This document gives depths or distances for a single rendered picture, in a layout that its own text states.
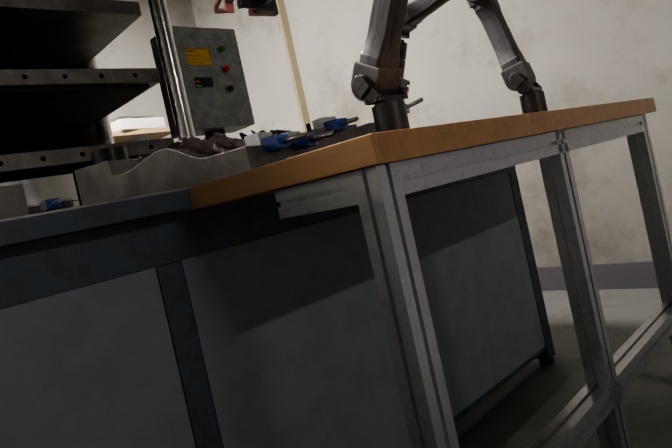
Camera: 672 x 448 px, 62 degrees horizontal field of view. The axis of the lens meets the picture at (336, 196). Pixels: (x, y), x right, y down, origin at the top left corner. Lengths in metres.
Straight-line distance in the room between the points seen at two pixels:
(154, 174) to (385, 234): 0.64
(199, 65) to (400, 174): 1.60
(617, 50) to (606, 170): 0.53
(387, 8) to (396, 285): 0.51
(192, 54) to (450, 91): 1.50
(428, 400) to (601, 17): 2.30
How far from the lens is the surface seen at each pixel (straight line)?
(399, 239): 0.73
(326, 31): 3.77
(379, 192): 0.72
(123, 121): 3.84
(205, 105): 2.22
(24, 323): 0.98
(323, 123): 1.37
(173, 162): 1.19
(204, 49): 2.30
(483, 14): 1.60
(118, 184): 1.31
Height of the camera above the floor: 0.74
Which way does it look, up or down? 1 degrees down
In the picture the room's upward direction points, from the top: 12 degrees counter-clockwise
